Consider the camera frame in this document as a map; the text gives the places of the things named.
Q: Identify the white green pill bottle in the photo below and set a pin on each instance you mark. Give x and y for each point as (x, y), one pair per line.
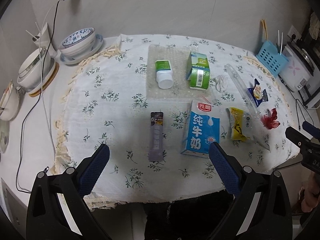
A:
(164, 74)

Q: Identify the blue plastic utensil holder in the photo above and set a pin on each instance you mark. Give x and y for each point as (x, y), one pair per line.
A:
(268, 55)

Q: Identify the blue white milk carton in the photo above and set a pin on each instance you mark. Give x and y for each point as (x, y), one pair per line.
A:
(201, 130)

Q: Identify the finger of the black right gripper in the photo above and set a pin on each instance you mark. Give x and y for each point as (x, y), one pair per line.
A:
(296, 137)

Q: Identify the small white bowl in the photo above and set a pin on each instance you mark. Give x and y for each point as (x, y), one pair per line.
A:
(9, 102)

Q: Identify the white bowl with lid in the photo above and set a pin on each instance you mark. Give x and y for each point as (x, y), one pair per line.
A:
(36, 66)

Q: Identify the right human hand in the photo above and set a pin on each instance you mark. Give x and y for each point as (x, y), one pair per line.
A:
(311, 194)

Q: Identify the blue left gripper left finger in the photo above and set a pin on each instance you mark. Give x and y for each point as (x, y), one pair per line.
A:
(91, 168)

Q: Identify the blue rimmed white plate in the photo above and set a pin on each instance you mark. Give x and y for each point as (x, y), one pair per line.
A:
(90, 51)

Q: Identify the yellow snack wrapper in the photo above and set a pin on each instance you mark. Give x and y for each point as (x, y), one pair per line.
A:
(241, 124)

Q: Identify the white utensil cup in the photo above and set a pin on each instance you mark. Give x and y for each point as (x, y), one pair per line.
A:
(43, 40)

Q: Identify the blue patterned white bowl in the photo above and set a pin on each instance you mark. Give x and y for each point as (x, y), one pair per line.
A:
(77, 42)

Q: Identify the white floral tablecloth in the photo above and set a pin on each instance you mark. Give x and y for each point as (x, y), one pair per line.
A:
(106, 103)

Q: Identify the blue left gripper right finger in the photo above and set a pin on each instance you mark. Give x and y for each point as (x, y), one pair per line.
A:
(227, 167)

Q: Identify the dark blue snack wrapper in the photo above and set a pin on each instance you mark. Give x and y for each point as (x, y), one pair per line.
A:
(258, 94)

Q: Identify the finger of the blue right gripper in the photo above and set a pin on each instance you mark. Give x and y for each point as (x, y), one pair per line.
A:
(312, 130)

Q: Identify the wooden trivet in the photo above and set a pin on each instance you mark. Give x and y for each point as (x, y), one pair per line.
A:
(46, 82)

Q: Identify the red crumpled wrapper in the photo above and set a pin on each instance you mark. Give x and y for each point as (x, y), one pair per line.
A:
(269, 120)

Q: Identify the wooden chopsticks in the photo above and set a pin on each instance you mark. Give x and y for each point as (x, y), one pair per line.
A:
(264, 26)

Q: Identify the green white drink carton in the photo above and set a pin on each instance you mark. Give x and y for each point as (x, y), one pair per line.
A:
(198, 71)

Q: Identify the purple black sachet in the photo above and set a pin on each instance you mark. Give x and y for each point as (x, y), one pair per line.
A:
(156, 137)

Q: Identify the white rice cooker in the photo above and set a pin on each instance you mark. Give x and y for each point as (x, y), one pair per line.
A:
(299, 69)

